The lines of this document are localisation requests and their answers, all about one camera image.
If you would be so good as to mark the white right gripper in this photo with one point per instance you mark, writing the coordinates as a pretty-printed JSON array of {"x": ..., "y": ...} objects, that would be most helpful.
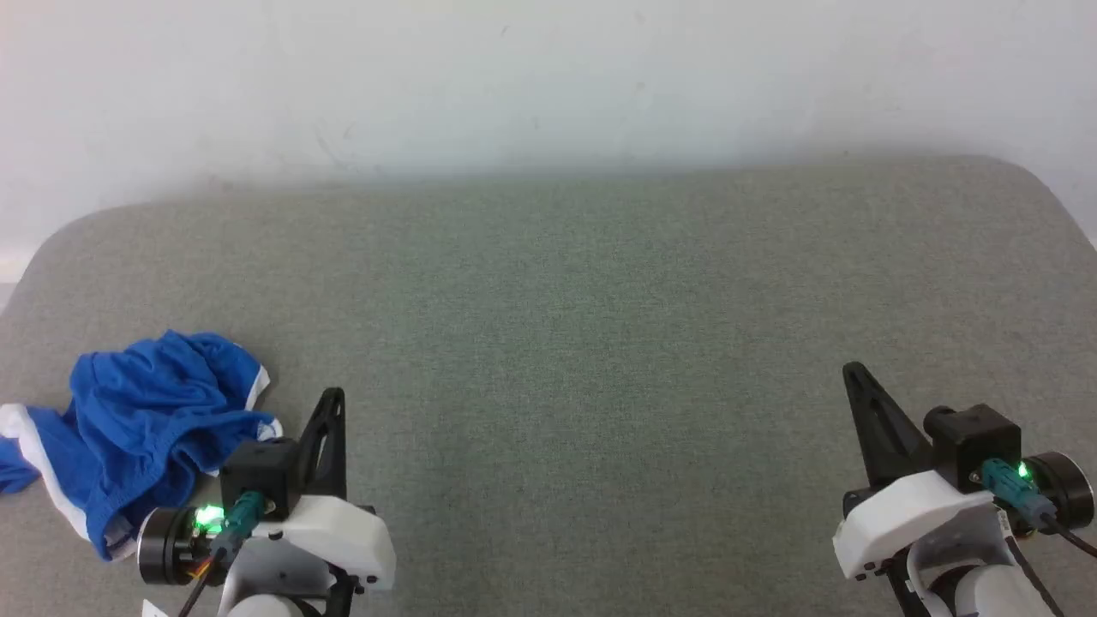
[{"x": 900, "y": 514}]

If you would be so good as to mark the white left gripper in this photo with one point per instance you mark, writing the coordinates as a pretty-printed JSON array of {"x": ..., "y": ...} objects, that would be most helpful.
[{"x": 343, "y": 536}]

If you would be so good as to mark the blue shorts with white stripes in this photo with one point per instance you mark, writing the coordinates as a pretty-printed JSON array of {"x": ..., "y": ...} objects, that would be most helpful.
[{"x": 141, "y": 428}]

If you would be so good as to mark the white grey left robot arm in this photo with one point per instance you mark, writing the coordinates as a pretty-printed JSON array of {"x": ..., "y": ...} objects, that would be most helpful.
[{"x": 163, "y": 544}]

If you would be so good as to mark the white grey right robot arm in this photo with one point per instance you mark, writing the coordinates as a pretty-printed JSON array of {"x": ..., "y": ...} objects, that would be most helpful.
[{"x": 986, "y": 596}]

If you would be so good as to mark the grey fabric sofa seat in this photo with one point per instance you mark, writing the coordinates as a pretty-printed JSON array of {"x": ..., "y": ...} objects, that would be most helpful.
[{"x": 566, "y": 343}]

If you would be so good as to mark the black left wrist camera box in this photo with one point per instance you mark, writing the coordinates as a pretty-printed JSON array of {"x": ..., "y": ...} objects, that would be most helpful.
[{"x": 257, "y": 467}]

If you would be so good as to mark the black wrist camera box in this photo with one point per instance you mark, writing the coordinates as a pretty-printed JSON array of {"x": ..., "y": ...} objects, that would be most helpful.
[
  {"x": 257, "y": 467},
  {"x": 977, "y": 437}
]

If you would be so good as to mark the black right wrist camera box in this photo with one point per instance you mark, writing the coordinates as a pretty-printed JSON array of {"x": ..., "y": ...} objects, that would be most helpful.
[{"x": 977, "y": 437}]

